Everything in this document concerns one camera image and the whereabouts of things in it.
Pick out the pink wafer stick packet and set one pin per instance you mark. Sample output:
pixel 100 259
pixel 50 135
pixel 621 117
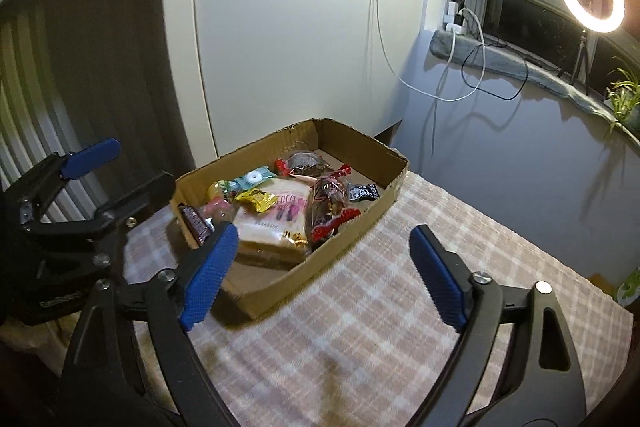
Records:
pixel 218 210

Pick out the yellow jelly cup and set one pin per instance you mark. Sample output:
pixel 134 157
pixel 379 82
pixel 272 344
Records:
pixel 223 189

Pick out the chocolate cake red-edged pack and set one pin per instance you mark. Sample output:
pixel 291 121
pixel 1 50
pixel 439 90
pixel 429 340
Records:
pixel 329 206

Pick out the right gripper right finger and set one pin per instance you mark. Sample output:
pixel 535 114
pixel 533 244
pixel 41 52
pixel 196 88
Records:
pixel 540 382

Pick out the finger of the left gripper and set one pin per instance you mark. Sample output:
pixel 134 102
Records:
pixel 31 195
pixel 138 205

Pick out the snickers bar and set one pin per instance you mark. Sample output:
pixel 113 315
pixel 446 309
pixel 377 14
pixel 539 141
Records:
pixel 198 226

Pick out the black candy packet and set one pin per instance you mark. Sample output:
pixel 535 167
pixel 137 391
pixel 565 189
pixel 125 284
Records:
pixel 363 192

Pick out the potted spider plant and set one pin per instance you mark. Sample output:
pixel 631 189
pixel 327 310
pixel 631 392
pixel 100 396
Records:
pixel 623 94

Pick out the yellow candy packet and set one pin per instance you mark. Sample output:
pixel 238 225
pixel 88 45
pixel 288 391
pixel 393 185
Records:
pixel 257 199

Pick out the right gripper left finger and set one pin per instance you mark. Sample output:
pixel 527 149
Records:
pixel 104 378

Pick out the pink sandwich bread pack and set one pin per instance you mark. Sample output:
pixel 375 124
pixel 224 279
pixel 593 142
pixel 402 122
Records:
pixel 278 237

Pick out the white power adapter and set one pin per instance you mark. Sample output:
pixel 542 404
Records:
pixel 454 20

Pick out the green paper bag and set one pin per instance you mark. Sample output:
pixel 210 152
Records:
pixel 629 291

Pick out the pink plaid tablecloth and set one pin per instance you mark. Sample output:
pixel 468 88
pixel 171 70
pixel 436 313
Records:
pixel 362 343

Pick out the brown cardboard box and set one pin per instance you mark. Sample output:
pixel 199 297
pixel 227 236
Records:
pixel 254 290

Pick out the teal mint candy packet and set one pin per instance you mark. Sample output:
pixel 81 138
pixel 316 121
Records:
pixel 251 179

